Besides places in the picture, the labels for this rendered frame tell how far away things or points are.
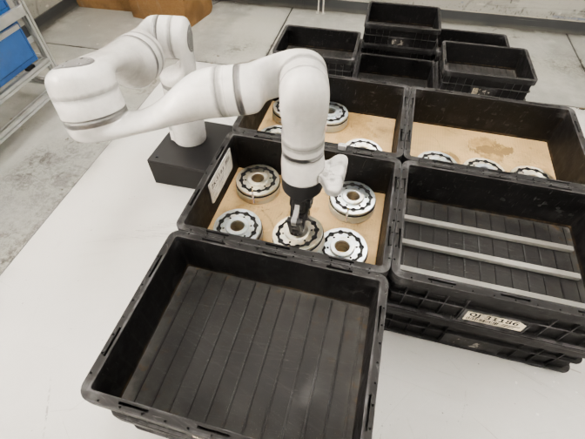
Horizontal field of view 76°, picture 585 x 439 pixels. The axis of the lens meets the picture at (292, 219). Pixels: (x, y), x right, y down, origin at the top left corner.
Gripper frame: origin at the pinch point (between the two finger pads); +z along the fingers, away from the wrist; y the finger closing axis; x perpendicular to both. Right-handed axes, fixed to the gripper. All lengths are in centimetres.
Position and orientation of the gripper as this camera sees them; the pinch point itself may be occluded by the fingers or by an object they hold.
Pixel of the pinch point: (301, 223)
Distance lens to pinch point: 76.3
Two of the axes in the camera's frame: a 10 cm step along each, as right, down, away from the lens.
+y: -2.6, 7.4, -6.2
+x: 9.7, 1.9, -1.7
